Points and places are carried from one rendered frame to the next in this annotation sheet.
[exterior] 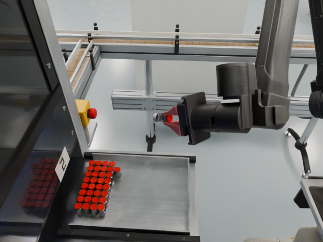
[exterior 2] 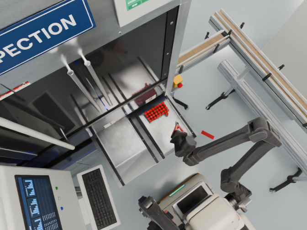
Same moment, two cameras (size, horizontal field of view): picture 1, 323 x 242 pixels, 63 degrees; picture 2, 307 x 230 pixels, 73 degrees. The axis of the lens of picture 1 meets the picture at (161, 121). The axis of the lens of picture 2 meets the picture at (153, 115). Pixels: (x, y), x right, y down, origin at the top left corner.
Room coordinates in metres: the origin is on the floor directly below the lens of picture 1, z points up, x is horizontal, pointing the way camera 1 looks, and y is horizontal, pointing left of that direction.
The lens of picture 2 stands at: (0.16, -0.15, 2.42)
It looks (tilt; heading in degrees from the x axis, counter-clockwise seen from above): 73 degrees down; 52
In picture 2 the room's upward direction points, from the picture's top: 2 degrees clockwise
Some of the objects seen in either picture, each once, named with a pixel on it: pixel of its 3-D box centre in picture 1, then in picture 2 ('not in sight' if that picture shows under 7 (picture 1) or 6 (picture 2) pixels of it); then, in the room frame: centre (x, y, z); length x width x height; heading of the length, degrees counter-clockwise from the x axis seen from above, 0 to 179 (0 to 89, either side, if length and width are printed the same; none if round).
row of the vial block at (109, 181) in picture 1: (107, 187); (159, 116); (0.47, 0.17, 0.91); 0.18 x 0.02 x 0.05; 176
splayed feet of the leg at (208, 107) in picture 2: (151, 142); (223, 96); (1.42, 0.08, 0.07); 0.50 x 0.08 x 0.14; 177
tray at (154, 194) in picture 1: (135, 190); (165, 125); (0.46, 0.08, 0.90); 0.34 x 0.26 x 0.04; 86
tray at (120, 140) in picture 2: not in sight; (119, 138); (0.13, 0.21, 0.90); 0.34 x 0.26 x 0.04; 87
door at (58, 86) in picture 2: not in sight; (50, 118); (-0.06, 0.33, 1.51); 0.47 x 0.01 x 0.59; 177
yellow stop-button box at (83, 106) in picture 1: (79, 113); (176, 80); (0.72, 0.30, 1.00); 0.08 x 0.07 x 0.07; 87
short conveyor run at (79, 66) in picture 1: (69, 82); (193, 54); (1.02, 0.43, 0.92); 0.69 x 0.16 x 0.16; 177
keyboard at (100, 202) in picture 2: not in sight; (98, 198); (-0.23, -0.05, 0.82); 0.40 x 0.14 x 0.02; 76
